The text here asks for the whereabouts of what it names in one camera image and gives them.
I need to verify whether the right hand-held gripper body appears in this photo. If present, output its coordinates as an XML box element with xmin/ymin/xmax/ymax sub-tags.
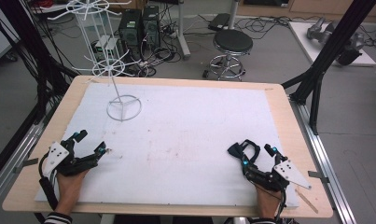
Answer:
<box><xmin>244</xmin><ymin>159</ymin><xmax>313</xmax><ymax>193</ymax></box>

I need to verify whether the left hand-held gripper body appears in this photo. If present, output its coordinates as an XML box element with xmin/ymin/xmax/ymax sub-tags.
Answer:
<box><xmin>40</xmin><ymin>139</ymin><xmax>99</xmax><ymax>178</ymax></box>

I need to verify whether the black looped strap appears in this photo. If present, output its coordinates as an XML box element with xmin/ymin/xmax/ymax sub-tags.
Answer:
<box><xmin>227</xmin><ymin>138</ymin><xmax>261</xmax><ymax>164</ymax></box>

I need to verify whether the person's left hand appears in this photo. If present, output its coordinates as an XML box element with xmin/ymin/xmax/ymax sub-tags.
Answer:
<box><xmin>56</xmin><ymin>168</ymin><xmax>91</xmax><ymax>202</ymax></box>

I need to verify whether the person's right hand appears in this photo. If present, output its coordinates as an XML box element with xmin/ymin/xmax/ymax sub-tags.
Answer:
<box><xmin>254</xmin><ymin>183</ymin><xmax>284</xmax><ymax>219</ymax></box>

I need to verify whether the grey metal clip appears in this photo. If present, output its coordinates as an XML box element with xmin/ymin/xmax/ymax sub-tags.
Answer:
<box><xmin>12</xmin><ymin>157</ymin><xmax>40</xmax><ymax>175</ymax></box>
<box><xmin>307</xmin><ymin>170</ymin><xmax>330</xmax><ymax>185</ymax></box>

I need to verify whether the wooden stick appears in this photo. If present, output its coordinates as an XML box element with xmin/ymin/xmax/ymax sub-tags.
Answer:
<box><xmin>294</xmin><ymin>188</ymin><xmax>320</xmax><ymax>215</ymax></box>

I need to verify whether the white foam mat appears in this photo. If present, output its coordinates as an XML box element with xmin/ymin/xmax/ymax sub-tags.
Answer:
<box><xmin>35</xmin><ymin>82</ymin><xmax>300</xmax><ymax>209</ymax></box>

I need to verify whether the small white electronic device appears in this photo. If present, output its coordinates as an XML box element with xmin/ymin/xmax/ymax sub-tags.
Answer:
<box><xmin>94</xmin><ymin>35</ymin><xmax>120</xmax><ymax>63</ymax></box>

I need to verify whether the white floor board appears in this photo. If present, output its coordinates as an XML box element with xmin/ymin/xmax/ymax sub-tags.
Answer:
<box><xmin>287</xmin><ymin>21</ymin><xmax>376</xmax><ymax>68</ymax></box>

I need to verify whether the black computer tower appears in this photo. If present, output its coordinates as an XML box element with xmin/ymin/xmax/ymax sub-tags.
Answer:
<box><xmin>118</xmin><ymin>8</ymin><xmax>144</xmax><ymax>52</ymax></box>
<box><xmin>141</xmin><ymin>5</ymin><xmax>162</xmax><ymax>49</ymax></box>

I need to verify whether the black round stool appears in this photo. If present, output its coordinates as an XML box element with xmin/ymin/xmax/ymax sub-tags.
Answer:
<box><xmin>202</xmin><ymin>28</ymin><xmax>255</xmax><ymax>82</ymax></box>

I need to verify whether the black flat box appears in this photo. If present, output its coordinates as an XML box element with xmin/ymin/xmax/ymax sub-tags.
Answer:
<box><xmin>207</xmin><ymin>12</ymin><xmax>232</xmax><ymax>32</ymax></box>

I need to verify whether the grey metal stand leg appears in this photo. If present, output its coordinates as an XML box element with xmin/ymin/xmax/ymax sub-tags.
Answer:
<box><xmin>175</xmin><ymin>0</ymin><xmax>192</xmax><ymax>61</ymax></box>

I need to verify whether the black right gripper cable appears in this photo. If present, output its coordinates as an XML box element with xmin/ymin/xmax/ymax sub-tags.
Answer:
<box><xmin>273</xmin><ymin>181</ymin><xmax>288</xmax><ymax>222</ymax></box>

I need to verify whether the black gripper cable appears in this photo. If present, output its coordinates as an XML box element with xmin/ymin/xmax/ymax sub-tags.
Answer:
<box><xmin>273</xmin><ymin>181</ymin><xmax>288</xmax><ymax>222</ymax></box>
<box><xmin>37</xmin><ymin>151</ymin><xmax>60</xmax><ymax>212</ymax></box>

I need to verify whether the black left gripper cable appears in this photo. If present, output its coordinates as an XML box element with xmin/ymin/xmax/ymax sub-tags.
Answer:
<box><xmin>37</xmin><ymin>151</ymin><xmax>60</xmax><ymax>212</ymax></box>

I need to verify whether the aluminium rail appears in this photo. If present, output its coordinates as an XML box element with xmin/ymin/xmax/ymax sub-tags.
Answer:
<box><xmin>288</xmin><ymin>97</ymin><xmax>358</xmax><ymax>224</ymax></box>
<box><xmin>0</xmin><ymin>120</ymin><xmax>46</xmax><ymax>208</ymax></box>

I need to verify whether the white wire display rack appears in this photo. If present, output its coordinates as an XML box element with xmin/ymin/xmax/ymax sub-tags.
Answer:
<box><xmin>47</xmin><ymin>0</ymin><xmax>144</xmax><ymax>123</ymax></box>

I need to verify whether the black metal frame stand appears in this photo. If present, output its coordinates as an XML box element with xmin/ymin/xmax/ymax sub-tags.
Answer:
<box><xmin>281</xmin><ymin>0</ymin><xmax>376</xmax><ymax>135</ymax></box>
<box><xmin>0</xmin><ymin>0</ymin><xmax>81</xmax><ymax>185</ymax></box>

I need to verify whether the bundle of floor cables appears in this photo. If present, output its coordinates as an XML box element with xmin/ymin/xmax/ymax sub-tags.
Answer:
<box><xmin>233</xmin><ymin>14</ymin><xmax>303</xmax><ymax>41</ymax></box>

